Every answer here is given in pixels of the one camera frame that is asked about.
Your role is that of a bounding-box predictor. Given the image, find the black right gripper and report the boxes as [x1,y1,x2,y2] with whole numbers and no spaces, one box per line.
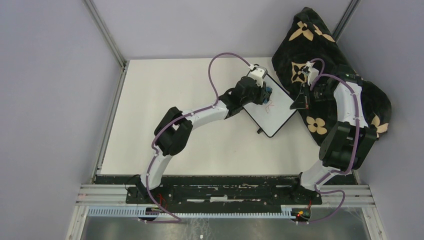
[290,81,335,109]

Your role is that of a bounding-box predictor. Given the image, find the blue black eraser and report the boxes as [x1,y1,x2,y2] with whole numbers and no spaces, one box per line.
[262,86,273,104]

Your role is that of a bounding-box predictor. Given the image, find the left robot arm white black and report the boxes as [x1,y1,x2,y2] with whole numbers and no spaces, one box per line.
[135,76,273,204]

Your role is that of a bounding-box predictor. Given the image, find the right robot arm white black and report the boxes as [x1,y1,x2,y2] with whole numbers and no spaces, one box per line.
[288,66,377,204]

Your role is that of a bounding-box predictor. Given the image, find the black blanket cream flowers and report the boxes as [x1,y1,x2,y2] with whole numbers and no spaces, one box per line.
[271,7,392,145]

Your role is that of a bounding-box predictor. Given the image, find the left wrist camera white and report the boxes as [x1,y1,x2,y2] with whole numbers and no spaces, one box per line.
[247,64,268,88]

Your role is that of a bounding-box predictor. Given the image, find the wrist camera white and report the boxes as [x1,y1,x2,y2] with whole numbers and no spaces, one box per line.
[301,61,320,86]
[247,64,268,88]

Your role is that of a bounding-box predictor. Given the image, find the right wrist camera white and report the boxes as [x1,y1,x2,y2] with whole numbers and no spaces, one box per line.
[301,61,320,86]

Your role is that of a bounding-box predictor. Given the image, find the white whiteboard black frame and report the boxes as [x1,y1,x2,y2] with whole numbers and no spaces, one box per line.
[243,74,296,138]

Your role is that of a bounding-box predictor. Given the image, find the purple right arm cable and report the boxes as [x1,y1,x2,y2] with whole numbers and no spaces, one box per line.
[294,57,360,225]

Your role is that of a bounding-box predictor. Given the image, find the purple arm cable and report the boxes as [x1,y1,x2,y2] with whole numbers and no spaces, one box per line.
[294,57,360,225]
[144,52,254,224]

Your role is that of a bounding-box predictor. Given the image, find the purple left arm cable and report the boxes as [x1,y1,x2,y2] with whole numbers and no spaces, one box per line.
[144,52,254,224]

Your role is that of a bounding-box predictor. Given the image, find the light blue cable duct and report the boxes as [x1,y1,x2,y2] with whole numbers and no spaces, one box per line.
[86,206,294,219]

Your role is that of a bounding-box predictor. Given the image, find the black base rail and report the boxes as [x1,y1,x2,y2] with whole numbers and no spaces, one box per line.
[94,174,359,215]

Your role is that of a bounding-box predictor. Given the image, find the aluminium frame rails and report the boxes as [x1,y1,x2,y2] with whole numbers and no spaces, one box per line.
[66,0,387,240]

